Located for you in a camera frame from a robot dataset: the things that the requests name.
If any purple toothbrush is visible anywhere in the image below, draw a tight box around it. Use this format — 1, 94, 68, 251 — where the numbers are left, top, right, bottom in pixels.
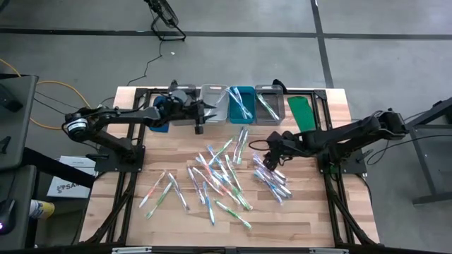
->
232, 126, 246, 164
186, 165, 206, 205
167, 171, 191, 212
259, 165, 293, 198
210, 92, 229, 114
254, 158, 289, 188
252, 152, 287, 184

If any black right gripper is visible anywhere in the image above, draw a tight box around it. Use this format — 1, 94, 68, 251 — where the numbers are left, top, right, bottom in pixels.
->
263, 129, 304, 171

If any black keyboard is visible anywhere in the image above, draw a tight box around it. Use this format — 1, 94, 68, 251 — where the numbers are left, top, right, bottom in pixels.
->
0, 83, 24, 114

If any black computer mouse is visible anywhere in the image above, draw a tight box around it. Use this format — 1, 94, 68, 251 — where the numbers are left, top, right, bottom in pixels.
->
0, 198, 17, 236

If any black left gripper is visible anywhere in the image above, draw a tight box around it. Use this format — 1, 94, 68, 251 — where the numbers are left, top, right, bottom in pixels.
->
160, 90, 218, 128

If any blue plastic bin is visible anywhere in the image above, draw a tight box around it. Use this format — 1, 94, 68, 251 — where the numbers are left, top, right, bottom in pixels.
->
228, 86, 256, 124

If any black diagonal beam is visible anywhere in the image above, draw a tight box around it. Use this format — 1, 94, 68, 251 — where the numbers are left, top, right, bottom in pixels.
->
21, 146, 97, 190

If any clear translucent plastic bin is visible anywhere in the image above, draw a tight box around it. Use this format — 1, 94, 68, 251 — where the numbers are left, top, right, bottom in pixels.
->
254, 84, 286, 126

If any black floor fan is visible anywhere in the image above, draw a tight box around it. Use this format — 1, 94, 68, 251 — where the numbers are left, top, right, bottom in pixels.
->
143, 0, 187, 42

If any green mat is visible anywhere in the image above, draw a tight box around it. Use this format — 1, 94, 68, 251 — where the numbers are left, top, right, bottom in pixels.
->
287, 95, 317, 133

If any grey side desk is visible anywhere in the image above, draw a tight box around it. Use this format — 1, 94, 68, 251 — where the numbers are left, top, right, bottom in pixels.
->
0, 73, 40, 173
0, 164, 38, 252

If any yellow cable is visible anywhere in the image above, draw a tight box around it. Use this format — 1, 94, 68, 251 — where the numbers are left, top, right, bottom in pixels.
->
0, 58, 93, 131

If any silver aluminium bracket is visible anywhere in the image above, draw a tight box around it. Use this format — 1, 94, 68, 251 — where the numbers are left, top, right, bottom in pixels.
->
309, 248, 350, 254
112, 247, 153, 254

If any blue plastic lid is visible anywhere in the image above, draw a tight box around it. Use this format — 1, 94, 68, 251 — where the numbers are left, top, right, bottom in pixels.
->
150, 95, 170, 133

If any black fan cable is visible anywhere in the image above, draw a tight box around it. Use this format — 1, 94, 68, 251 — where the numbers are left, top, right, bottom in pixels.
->
126, 39, 165, 87

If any white cardboard box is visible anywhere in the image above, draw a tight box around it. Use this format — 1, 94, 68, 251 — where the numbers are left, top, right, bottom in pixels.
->
46, 155, 99, 200

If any black desk frame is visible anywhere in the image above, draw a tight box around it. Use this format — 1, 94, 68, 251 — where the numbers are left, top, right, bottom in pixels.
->
389, 97, 452, 206

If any dark grey translucent bin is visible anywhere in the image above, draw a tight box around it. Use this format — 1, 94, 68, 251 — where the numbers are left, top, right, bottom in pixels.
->
168, 83, 199, 127

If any blue toothbrush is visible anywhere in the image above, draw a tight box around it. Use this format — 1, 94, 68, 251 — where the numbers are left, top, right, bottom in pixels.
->
201, 181, 216, 226
232, 87, 254, 120
253, 169, 285, 205
227, 87, 248, 119
210, 168, 234, 190
206, 144, 227, 176

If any yellow and white can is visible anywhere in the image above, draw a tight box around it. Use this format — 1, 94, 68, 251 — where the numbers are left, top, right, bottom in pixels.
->
28, 199, 57, 221

